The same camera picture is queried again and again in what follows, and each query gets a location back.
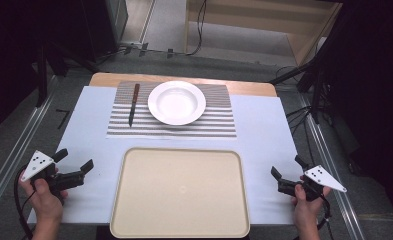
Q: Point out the black metal stand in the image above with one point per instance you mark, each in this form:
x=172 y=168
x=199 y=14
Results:
x=315 y=90
x=42 y=73

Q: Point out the dark cabinet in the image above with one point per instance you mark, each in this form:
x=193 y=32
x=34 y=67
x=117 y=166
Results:
x=112 y=20

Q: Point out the beige plastic tray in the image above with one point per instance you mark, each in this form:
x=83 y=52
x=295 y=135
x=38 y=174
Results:
x=180 y=196

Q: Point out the metal floor rail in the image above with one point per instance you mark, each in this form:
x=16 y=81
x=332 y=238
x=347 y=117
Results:
x=330 y=166
x=17 y=156

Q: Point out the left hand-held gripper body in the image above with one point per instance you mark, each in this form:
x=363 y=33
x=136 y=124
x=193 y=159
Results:
x=37 y=165

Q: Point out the person's right hand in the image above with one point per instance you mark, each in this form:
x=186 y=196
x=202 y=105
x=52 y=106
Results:
x=304 y=205

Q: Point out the white deep plate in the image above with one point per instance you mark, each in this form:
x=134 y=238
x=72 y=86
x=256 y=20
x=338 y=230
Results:
x=176 y=102

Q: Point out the white table cover sheet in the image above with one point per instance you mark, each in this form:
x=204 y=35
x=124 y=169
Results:
x=267 y=133

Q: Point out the light wooden shelf unit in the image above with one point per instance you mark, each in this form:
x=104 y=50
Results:
x=304 y=26

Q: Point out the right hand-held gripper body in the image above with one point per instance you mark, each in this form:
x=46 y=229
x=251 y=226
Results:
x=322 y=178

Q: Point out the grey striped placemat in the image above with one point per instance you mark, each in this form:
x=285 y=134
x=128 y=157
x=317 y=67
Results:
x=217 y=123

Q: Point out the person's left hand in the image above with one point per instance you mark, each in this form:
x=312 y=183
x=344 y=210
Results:
x=44 y=200

